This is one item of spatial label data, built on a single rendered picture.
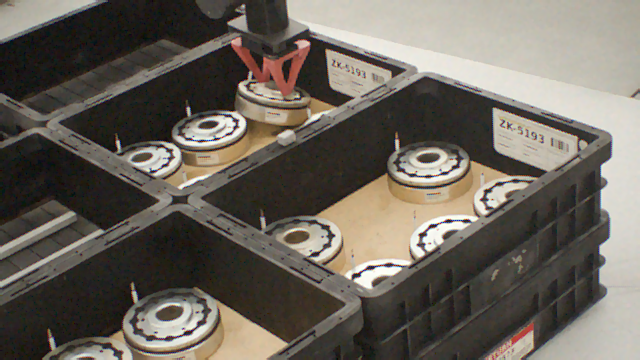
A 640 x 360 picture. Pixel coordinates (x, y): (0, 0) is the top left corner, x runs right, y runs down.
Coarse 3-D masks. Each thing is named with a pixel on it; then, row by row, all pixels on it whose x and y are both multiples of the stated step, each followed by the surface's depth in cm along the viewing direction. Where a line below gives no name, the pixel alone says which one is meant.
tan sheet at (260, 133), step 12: (312, 108) 168; (324, 108) 168; (252, 120) 167; (252, 132) 164; (264, 132) 163; (276, 132) 163; (252, 144) 161; (264, 144) 160; (192, 168) 157; (204, 168) 156; (216, 168) 156
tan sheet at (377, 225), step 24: (480, 168) 149; (360, 192) 147; (384, 192) 146; (336, 216) 143; (360, 216) 142; (384, 216) 142; (408, 216) 141; (432, 216) 141; (360, 240) 138; (384, 240) 137; (408, 240) 137; (360, 264) 134
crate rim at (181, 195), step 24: (216, 48) 165; (336, 48) 162; (360, 48) 160; (168, 72) 160; (408, 72) 152; (120, 96) 156; (360, 96) 147; (312, 120) 143; (96, 144) 144; (168, 192) 132; (192, 192) 132
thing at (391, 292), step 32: (384, 96) 147; (480, 96) 145; (320, 128) 141; (576, 128) 135; (256, 160) 136; (576, 160) 129; (608, 160) 133; (544, 192) 125; (480, 224) 120; (512, 224) 123; (288, 256) 119; (448, 256) 117; (352, 288) 113; (384, 288) 112; (416, 288) 115
